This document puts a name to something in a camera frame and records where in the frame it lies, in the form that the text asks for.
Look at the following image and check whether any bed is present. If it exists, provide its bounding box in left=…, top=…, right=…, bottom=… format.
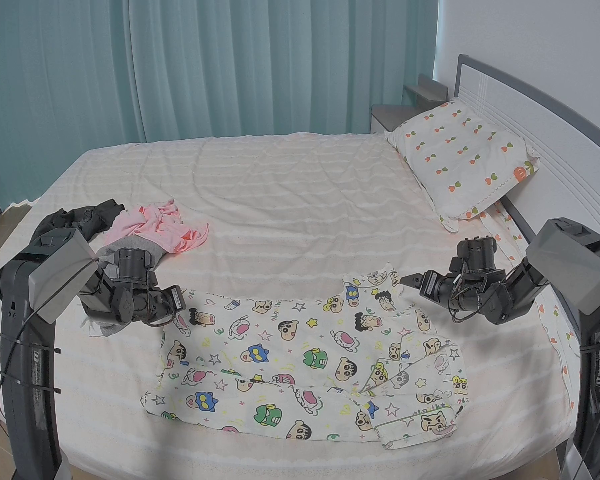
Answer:
left=0, top=53, right=600, bottom=469

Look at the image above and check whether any black garment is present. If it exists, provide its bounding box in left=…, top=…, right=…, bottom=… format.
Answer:
left=30, top=198, right=126, bottom=244

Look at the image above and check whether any pink garment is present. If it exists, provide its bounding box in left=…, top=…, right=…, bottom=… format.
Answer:
left=102, top=199, right=211, bottom=255

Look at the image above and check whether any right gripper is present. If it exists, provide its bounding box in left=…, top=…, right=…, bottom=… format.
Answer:
left=400, top=268, right=457, bottom=305

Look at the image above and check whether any white knitted garment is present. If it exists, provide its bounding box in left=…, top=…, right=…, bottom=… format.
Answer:
left=80, top=315, right=126, bottom=339

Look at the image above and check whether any white printed pillow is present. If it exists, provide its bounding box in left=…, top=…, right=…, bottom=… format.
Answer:
left=386, top=99, right=541, bottom=234

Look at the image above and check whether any white printed pyjama top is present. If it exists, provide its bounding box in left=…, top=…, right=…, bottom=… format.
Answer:
left=140, top=262, right=468, bottom=451

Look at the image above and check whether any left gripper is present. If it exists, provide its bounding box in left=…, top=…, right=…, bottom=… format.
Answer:
left=156, top=284, right=188, bottom=322

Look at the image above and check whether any grey bedside table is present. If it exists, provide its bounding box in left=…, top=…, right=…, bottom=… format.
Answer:
left=371, top=72, right=448, bottom=134

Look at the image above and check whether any blue-green curtain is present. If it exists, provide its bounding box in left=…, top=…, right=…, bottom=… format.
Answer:
left=127, top=0, right=440, bottom=144
left=0, top=0, right=148, bottom=209

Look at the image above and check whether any grey knitted garment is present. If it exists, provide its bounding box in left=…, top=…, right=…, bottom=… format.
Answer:
left=97, top=235, right=168, bottom=279

